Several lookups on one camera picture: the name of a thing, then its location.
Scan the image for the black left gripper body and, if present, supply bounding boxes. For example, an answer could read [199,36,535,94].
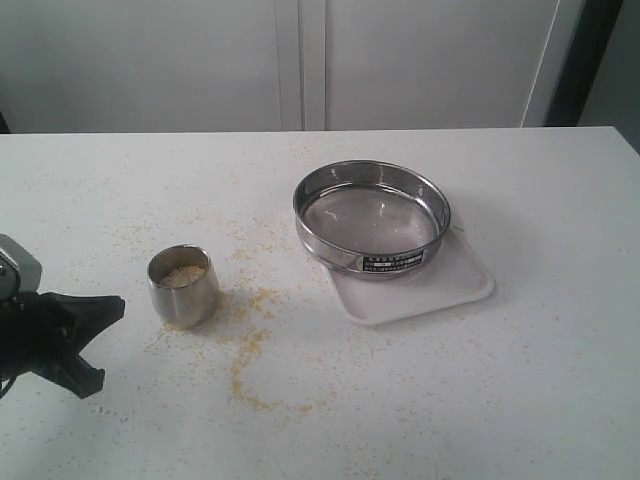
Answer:
[1,293,65,383]

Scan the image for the stainless steel cup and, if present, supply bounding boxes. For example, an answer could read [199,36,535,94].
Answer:
[147,244,220,329]

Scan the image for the yellow grain pile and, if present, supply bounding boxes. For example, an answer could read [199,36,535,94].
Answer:
[159,265,205,289]

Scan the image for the round stainless steel sieve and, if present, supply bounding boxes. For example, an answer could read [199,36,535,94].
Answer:
[292,159,452,278]

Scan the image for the white cabinet doors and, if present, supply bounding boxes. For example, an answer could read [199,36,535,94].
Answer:
[1,1,583,133]

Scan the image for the white plastic tray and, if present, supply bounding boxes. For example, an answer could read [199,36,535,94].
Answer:
[324,229,495,326]

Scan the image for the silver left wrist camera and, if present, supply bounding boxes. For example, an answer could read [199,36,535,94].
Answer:
[0,234,42,302]

